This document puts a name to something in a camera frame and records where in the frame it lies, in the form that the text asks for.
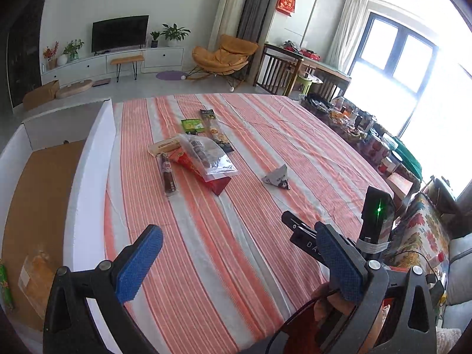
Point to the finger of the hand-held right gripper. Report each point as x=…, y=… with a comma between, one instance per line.
x=297, y=220
x=304, y=241

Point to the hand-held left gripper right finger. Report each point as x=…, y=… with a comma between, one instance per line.
x=339, y=265

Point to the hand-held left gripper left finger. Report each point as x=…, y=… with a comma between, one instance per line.
x=140, y=261

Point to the white triangular snack packet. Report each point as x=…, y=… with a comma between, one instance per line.
x=276, y=175

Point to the red snack packet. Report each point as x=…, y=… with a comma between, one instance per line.
x=217, y=185

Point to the dark sausage stick packet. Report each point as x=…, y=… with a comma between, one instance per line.
x=168, y=177

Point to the clear bag of dark snacks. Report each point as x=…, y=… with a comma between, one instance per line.
x=210, y=155

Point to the white storage box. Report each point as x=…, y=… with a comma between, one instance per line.
x=92, y=162

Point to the clear packet of yellow snacks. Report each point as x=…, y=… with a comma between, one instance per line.
x=35, y=280

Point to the person's right hand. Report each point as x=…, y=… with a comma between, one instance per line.
x=333, y=302

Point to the brown flat box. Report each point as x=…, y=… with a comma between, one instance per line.
x=400, y=184

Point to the floral blanket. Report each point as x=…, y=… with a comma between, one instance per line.
x=424, y=228

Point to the striped orange tablecloth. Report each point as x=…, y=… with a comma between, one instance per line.
x=239, y=228

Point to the group of glass jars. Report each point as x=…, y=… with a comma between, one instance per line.
x=379, y=151

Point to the green cloth bag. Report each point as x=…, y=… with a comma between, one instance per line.
x=407, y=155

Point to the person's red clothing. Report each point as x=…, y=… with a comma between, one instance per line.
x=306, y=332

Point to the black bag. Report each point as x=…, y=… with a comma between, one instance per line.
x=444, y=191

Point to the black power adapter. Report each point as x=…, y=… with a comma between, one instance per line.
x=438, y=290

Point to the grey sofa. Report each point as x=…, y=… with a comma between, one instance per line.
x=459, y=276

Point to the cream snack bar packet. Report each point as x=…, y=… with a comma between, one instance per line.
x=164, y=146

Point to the black snack tray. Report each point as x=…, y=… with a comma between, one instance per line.
x=317, y=103

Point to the long black snack packet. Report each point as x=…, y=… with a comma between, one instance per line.
x=215, y=129

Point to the white fleece cloth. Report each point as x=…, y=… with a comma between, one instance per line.
x=446, y=341

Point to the green striped snack packet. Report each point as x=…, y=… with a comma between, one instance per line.
x=5, y=287

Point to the green stool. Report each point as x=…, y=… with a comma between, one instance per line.
x=306, y=81

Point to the wooden slatted table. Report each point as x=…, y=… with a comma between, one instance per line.
x=280, y=49

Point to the black framed window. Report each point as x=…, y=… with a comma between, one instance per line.
x=399, y=40

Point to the orange lounge chair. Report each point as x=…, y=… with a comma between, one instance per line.
x=221, y=53

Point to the grey floor scale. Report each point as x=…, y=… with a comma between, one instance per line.
x=100, y=82

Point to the round wooden cat scratcher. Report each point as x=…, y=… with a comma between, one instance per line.
x=73, y=89

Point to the purple round mat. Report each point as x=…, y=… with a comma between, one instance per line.
x=167, y=75

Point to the white curtain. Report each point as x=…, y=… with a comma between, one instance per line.
x=348, y=29

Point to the cardboard box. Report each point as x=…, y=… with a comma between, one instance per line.
x=40, y=95

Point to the wooden bench with black legs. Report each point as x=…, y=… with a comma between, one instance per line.
x=127, y=59

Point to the white television cabinet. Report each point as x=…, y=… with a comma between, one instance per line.
x=162, y=57

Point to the round white vase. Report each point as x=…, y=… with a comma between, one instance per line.
x=62, y=59

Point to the covered standing air conditioner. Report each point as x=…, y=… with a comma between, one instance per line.
x=228, y=14

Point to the grey curtain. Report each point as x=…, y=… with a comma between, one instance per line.
x=256, y=3

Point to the green plant in glass vase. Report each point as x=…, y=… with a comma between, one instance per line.
x=73, y=48

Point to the small potted green plant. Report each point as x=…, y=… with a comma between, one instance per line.
x=155, y=38

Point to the large potted green plant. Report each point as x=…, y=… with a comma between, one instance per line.
x=173, y=33

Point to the red flowers in vase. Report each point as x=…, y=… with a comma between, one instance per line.
x=51, y=53

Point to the black flat television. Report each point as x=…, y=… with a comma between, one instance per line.
x=120, y=33

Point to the red wall hanging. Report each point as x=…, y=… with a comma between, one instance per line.
x=286, y=2

